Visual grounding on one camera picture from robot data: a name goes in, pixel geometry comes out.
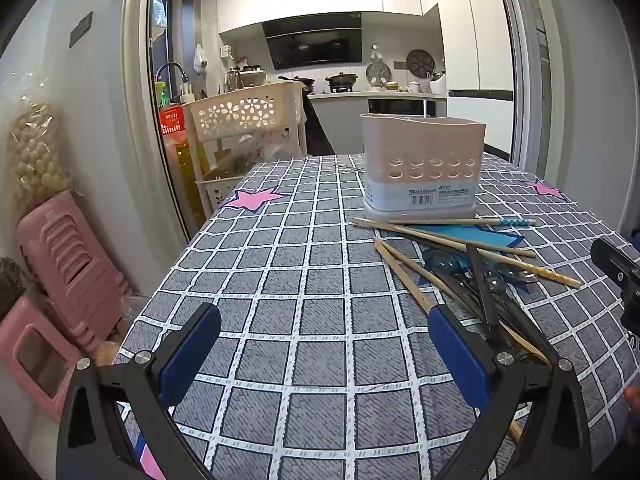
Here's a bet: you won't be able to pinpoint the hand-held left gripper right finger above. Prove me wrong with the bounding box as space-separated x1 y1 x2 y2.
428 304 593 480

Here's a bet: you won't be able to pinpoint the blue patterned tip chopstick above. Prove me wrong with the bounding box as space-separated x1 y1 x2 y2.
387 217 537 226

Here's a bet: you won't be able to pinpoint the stack of pink stools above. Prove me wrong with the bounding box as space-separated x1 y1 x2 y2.
14 190 135 357

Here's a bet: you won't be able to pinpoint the black cooking pot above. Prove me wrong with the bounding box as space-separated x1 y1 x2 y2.
325 72 359 94

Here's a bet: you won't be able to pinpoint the black wok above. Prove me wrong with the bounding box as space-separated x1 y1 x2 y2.
277 75 317 94

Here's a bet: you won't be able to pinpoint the white plastic utensil holder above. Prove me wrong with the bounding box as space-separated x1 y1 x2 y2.
360 112 487 223

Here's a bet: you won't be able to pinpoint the blue transparent spoon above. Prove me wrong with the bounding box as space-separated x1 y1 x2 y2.
500 264 542 287
422 249 483 316

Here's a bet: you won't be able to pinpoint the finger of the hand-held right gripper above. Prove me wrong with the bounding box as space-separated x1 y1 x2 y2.
590 237 640 287

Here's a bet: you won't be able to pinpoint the cream plastic storage cart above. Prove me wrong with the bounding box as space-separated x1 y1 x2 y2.
181 81 308 213

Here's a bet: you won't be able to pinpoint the grey wall switch panel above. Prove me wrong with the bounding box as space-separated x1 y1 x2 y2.
69 11 94 49

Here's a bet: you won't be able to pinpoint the white refrigerator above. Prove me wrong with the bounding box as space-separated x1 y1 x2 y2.
439 0 516 162

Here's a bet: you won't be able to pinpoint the yellow oil bottle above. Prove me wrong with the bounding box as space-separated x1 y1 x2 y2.
171 136 207 222

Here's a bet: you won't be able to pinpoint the round metal steamer rack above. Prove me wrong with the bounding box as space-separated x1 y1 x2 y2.
365 59 392 87

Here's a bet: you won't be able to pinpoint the clear bag of beans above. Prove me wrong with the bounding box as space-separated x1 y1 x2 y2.
4 79 75 222

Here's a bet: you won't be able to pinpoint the kitchen faucet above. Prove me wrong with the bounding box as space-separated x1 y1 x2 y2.
155 62 190 102

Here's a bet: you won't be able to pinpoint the sliding door frame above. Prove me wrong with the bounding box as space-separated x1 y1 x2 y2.
492 0 557 182
120 0 211 242

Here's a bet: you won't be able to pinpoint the red plastic basket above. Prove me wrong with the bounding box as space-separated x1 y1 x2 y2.
158 105 189 136

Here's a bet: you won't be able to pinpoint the built-in black oven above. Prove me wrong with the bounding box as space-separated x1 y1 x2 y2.
367 98 427 116

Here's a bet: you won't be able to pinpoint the grey lower kitchen cabinets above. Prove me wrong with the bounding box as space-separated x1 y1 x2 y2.
309 91 449 157

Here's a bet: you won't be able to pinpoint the black handled spoon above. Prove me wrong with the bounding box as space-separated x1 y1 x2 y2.
466 242 501 328

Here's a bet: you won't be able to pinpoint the round dark baking pan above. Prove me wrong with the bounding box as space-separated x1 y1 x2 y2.
405 48 437 77

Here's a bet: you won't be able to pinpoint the grey checked star tablecloth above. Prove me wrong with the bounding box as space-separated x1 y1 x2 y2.
112 152 640 480

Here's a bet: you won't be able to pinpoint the black range hood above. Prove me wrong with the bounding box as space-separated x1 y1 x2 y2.
262 12 364 72

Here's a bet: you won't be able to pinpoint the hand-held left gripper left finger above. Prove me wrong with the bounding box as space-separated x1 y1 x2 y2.
56 301 222 480

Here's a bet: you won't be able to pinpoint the black hanging cloth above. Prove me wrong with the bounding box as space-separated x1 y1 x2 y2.
300 94 337 157

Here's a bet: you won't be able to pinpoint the pink plastic stool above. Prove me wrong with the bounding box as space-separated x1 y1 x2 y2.
0 294 97 427

